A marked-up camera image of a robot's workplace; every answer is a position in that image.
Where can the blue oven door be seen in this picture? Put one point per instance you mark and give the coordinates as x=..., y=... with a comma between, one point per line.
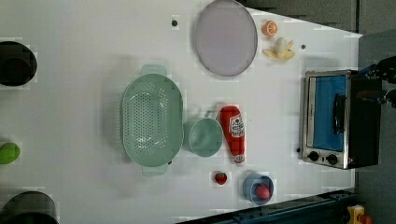
x=321, y=95

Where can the silver black toaster oven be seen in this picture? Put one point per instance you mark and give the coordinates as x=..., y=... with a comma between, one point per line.
x=356, y=117

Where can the red ketchup bottle toy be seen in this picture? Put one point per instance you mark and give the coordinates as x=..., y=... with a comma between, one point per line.
x=234, y=131

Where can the green oval colander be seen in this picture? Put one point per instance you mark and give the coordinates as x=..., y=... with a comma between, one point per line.
x=151, y=120

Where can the red strawberry toy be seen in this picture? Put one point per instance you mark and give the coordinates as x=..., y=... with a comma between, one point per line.
x=221, y=178

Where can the purple round plate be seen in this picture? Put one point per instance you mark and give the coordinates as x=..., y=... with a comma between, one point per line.
x=226, y=38

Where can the blue bowl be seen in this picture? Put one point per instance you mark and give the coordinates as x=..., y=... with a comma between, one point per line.
x=251, y=182

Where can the red fruit in bowl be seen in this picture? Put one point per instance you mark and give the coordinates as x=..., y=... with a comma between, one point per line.
x=263, y=192

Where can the peeled banana toy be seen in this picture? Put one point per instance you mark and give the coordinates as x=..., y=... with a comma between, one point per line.
x=281, y=50

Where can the orange slice toy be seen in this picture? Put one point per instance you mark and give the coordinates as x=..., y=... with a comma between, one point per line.
x=270, y=28

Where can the yellow red toy object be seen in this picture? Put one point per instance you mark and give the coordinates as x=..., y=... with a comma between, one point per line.
x=358, y=216

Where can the green bottle toy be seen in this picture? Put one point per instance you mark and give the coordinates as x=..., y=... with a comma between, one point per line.
x=9, y=152

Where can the green cup with handle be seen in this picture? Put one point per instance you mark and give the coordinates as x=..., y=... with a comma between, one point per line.
x=203, y=136

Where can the blue metal frame rail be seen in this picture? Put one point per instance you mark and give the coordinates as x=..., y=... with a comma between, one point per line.
x=326, y=208

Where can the black cylinder upper post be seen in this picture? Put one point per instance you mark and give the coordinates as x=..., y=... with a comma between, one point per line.
x=18, y=64

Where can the black cylinder post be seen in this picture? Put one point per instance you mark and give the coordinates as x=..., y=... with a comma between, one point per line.
x=30, y=207
x=18, y=64

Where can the black cylinder lower post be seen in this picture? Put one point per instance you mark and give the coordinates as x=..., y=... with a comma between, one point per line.
x=30, y=207

